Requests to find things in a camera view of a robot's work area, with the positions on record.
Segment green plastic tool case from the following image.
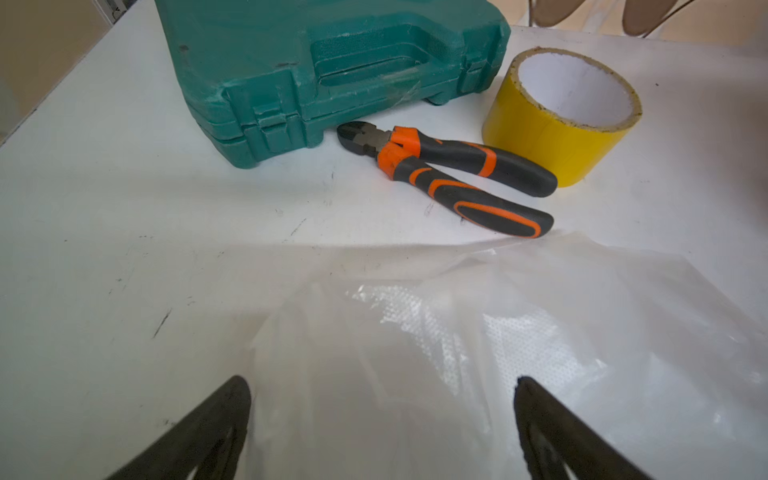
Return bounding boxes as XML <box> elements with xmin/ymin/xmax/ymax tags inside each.
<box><xmin>157</xmin><ymin>0</ymin><xmax>511</xmax><ymax>169</ymax></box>

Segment clear plastic carrier bag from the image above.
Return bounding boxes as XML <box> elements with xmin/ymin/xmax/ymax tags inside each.
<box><xmin>245</xmin><ymin>234</ymin><xmax>767</xmax><ymax>479</ymax></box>

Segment yellow tape roll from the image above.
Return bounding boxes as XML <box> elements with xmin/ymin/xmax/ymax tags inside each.
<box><xmin>482</xmin><ymin>47</ymin><xmax>642</xmax><ymax>188</ymax></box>

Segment orange black pliers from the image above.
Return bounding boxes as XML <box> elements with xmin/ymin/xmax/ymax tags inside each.
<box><xmin>336</xmin><ymin>120</ymin><xmax>559</xmax><ymax>240</ymax></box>

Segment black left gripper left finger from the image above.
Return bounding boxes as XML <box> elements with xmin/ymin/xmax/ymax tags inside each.
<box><xmin>110</xmin><ymin>375</ymin><xmax>252</xmax><ymax>479</ymax></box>

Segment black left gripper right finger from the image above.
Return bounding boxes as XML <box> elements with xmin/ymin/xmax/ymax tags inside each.
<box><xmin>514</xmin><ymin>376</ymin><xmax>650</xmax><ymax>480</ymax></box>

